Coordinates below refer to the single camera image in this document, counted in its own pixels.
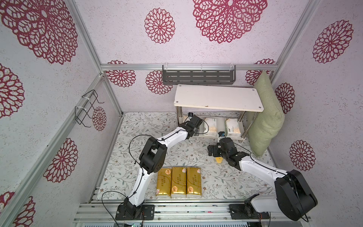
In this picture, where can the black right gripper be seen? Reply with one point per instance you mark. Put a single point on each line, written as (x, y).
(217, 150)

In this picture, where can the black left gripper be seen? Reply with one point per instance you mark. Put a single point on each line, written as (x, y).
(197, 131)

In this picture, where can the white tissue pack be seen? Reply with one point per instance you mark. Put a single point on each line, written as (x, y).
(232, 128)
(210, 127)

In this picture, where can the gold tissue pack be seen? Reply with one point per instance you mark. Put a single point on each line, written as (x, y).
(164, 181)
(179, 182)
(194, 185)

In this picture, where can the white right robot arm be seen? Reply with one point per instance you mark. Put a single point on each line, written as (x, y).
(293, 196)

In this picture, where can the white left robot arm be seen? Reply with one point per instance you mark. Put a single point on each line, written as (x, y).
(152, 158)

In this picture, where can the white two-tier shelf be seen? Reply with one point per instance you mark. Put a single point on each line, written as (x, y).
(218, 98)

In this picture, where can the small yellow object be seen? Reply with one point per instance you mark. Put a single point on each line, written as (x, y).
(219, 160)

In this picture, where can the green pillow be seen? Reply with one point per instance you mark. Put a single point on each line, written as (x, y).
(268, 123)

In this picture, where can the floral table mat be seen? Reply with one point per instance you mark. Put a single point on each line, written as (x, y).
(219, 181)

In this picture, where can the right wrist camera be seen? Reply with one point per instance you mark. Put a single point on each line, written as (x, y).
(221, 134)

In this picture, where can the grey wall-mounted metal rack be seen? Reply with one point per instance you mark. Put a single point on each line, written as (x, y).
(198, 77)

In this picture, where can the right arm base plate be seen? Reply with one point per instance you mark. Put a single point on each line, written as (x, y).
(242, 211)

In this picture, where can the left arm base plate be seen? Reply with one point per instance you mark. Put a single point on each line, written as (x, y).
(142, 212)

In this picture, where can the black wire wall rack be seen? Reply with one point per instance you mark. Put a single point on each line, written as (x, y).
(82, 112)

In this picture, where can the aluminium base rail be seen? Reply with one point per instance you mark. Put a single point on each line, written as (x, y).
(178, 211)

